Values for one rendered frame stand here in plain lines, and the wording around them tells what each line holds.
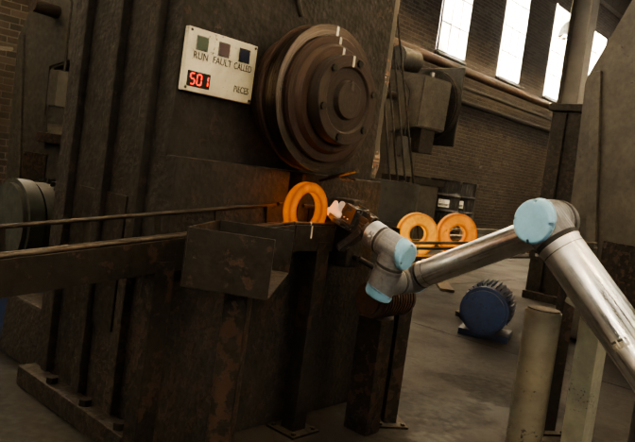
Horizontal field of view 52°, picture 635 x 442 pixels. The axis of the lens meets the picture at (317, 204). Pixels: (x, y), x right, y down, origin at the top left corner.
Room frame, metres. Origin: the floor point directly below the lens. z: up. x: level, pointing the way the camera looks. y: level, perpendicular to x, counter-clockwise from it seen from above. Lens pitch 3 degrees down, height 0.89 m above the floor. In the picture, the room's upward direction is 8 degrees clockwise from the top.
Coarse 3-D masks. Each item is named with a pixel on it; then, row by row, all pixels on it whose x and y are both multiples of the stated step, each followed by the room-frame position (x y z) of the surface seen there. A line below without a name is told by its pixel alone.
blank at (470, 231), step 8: (448, 216) 2.38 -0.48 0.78; (456, 216) 2.39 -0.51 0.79; (464, 216) 2.39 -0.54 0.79; (440, 224) 2.38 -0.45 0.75; (448, 224) 2.38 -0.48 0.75; (456, 224) 2.39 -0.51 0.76; (464, 224) 2.40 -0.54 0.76; (472, 224) 2.40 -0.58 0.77; (440, 232) 2.38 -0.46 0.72; (448, 232) 2.38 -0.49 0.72; (464, 232) 2.41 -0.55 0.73; (472, 232) 2.40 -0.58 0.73; (440, 240) 2.38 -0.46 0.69; (448, 240) 2.38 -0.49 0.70; (464, 240) 2.40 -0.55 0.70; (472, 240) 2.41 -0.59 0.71
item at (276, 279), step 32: (224, 224) 1.73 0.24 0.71; (192, 256) 1.47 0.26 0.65; (224, 256) 1.46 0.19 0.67; (256, 256) 1.45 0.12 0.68; (288, 256) 1.71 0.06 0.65; (224, 288) 1.46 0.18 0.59; (256, 288) 1.45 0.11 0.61; (224, 320) 1.59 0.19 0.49; (224, 352) 1.59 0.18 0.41; (224, 384) 1.58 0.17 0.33; (224, 416) 1.58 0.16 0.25
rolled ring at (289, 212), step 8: (304, 184) 2.11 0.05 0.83; (312, 184) 2.13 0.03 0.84; (296, 192) 2.08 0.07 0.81; (304, 192) 2.11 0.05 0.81; (312, 192) 2.14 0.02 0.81; (320, 192) 2.17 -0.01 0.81; (288, 200) 2.08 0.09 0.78; (296, 200) 2.08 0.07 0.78; (320, 200) 2.17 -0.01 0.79; (288, 208) 2.07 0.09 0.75; (296, 208) 2.09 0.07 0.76; (320, 208) 2.18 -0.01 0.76; (288, 216) 2.07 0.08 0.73; (296, 216) 2.09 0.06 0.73; (320, 216) 2.18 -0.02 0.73
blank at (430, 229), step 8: (408, 216) 2.35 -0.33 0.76; (416, 216) 2.35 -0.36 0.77; (424, 216) 2.36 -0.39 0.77; (400, 224) 2.35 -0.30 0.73; (408, 224) 2.35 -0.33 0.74; (416, 224) 2.35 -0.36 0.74; (424, 224) 2.36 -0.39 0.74; (432, 224) 2.37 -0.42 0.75; (400, 232) 2.34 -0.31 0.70; (408, 232) 2.35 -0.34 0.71; (424, 232) 2.38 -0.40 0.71; (432, 232) 2.37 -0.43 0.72; (424, 240) 2.36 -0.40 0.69; (432, 240) 2.37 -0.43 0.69
